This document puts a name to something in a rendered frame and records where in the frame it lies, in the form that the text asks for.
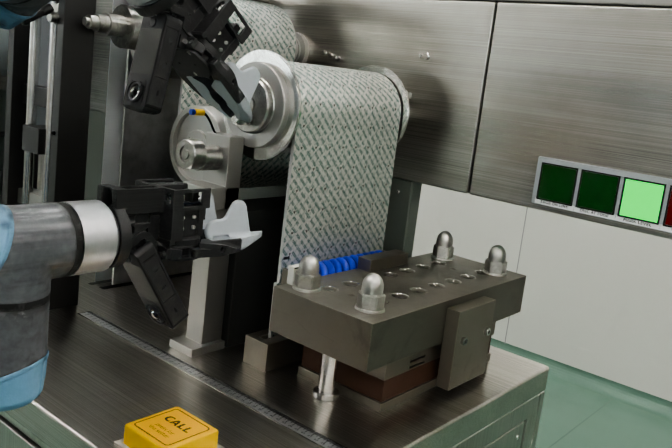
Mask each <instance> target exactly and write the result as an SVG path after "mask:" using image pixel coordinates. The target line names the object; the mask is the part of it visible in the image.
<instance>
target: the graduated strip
mask: <svg viewBox="0 0 672 448"><path fill-rule="evenodd" d="M77 314H79V315H81V316H82V317H84V318H86V319H88V320H90V321H92V322H93V323H95V324H97V325H99V326H101V327H103V328H104V329H106V330H108V331H110V332H112V333H114V334H115V335H117V336H119V337H121V338H123V339H124V340H126V341H128V342H130V343H132V344H134V345H135V346H137V347H139V348H141V349H143V350H145V351H146V352H148V353H150V354H152V355H154V356H156V357H157V358H159V359H161V360H163V361H165V362H166V363H168V364H170V365H172V366H174V367H176V368H177V369H179V370H181V371H183V372H185V373H187V374H188V375H190V376H192V377H194V378H196V379H198V380H199V381H201V382H203V383H205V384H207V385H208V386H210V387H212V388H214V389H216V390H218V391H219V392H221V393H223V394H225V395H227V396H229V397H230V398H232V399H234V400H236V401H238V402H240V403H241V404H243V405H245V406H247V407H249V408H250V409H252V410H254V411H256V412H258V413H260V414H261V415H263V416H265V417H267V418H269V419H271V420H272V421H274V422H276V423H278V424H280V425H282V426H283V427H285V428H287V429H289V430H291V431H292V432H294V433H296V434H298V435H300V436H302V437H303V438H305V439H307V440H309V441H311V442H313V443H314V444H316V445H318V446H320V447H322V448H347V447H345V446H343V445H341V444H339V443H337V442H335V441H334V440H332V439H330V438H328V437H326V436H324V435H322V434H320V433H319V432H317V431H315V430H313V429H311V428H309V427H307V426H305V425H304V424H302V423H300V422H298V421H296V420H294V419H292V418H290V417H289V416H287V415H285V414H283V413H281V412H279V411H277V410H275V409H273V408H272V407H270V406H268V405H266V404H264V403H262V402H260V401H258V400H257V399H255V398H253V397H251V396H249V395H247V394H245V393H243V392H242V391H240V390H238V389H236V388H234V387H232V386H230V385H228V384H227V383H225V382H223V381H221V380H219V379H217V378H215V377H213V376H212V375H210V374H208V373H206V372H204V371H202V370H200V369H198V368H196V367H195V366H193V365H191V364H189V363H187V362H185V361H183V360H181V359H180V358H178V357H176V356H174V355H172V354H170V353H168V352H166V351H165V350H163V349H161V348H159V347H157V346H155V345H153V344H151V343H150V342H148V341H146V340H144V339H142V338H140V337H138V336H136V335H135V334H133V333H131V332H129V331H127V330H125V329H123V328H121V327H119V326H118V325H116V324H114V323H112V322H110V321H108V320H106V319H104V318H103V317H101V316H99V315H97V314H95V313H93V312H91V311H87V312H82V313H77Z"/></svg>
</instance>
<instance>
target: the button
mask: <svg viewBox="0 0 672 448"><path fill-rule="evenodd" d="M217 442H218V430H217V429H215V428H214V427H212V426H210V425H209V424H207V423H205V422H204V421H202V420H200V419H199V418H197V417H195V416H194V415H192V414H190V413H189V412H187V411H185V410H184V409H182V408H180V407H174V408H171V409H168V410H165V411H162V412H159V413H156V414H153V415H151V416H148V417H145V418H142V419H139V420H136V421H133V422H130V423H127V424H126V425H125V430H124V444H125V445H127V446H128V447H129V448H217Z"/></svg>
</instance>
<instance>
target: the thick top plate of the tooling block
mask: <svg viewBox="0 0 672 448"><path fill-rule="evenodd" d="M432 253H433V252H432ZM432 253H427V254H423V255H418V256H413V257H409V258H408V260H407V264H404V265H400V266H395V267H391V268H386V269H382V270H377V271H373V272H368V271H365V270H362V269H359V268H357V269H352V270H347V271H343V272H338V273H333V274H328V275H324V276H321V282H320V287H321V291H320V292H318V293H303V292H299V291H296V290H294V289H293V288H292V286H293V285H290V284H287V283H286V284H281V285H277V286H274V290H273V299H272V308H271V317H270V327H269V330H270V331H272V332H274V333H277V334H279V335H281V336H284V337H286V338H288V339H290V340H293V341H295V342H297V343H299V344H302V345H304V346H306V347H308V348H311V349H313V350H315V351H318V352H320V353H322V354H324V355H327V356H329V357H331V358H333V359H336V360H338V361H340V362H342V363H345V364H347V365H349V366H352V367H354V368H356V369H358V370H361V371H363V372H365V373H368V372H370V371H373V370H375V369H378V368H380V367H383V366H385V365H388V364H390V363H393V362H395V361H398V360H400V359H403V358H405V357H408V356H411V355H413V354H416V353H418V352H421V351H423V350H426V349H428V348H431V347H433V346H436V345H438V344H441V343H442V341H443V335H444V328H445V321H446V315H447V308H449V307H452V306H455V305H458V304H461V303H464V302H467V301H470V300H473V299H476V298H479V297H482V296H486V297H489V298H493V299H496V304H495V310H494V316H493V322H492V323H494V322H496V321H499V320H501V319H504V318H506V317H509V316H511V315H514V314H516V313H519V312H520V311H521V305H522V299H523V293H524V287H525V281H526V275H522V274H519V273H515V272H512V271H508V270H506V273H507V275H506V276H504V277H498V276H492V275H489V274H485V273H484V272H483V269H484V265H485V264H484V263H480V262H477V261H473V260H470V259H466V258H463V257H459V256H456V255H453V258H454V260H453V261H442V260H437V259H434V258H432V257H431V254H432ZM370 273H376V274H378V275H380V276H381V278H382V279H383V283H384V290H383V293H384V294H385V295H386V297H385V304H384V308H385V312H384V313H382V314H367V313H363V312H360V311H358V310H356V309H355V304H356V303H357V296H358V291H359V290H361V287H362V282H363V280H364V278H365V277H366V276H367V275H368V274H370Z"/></svg>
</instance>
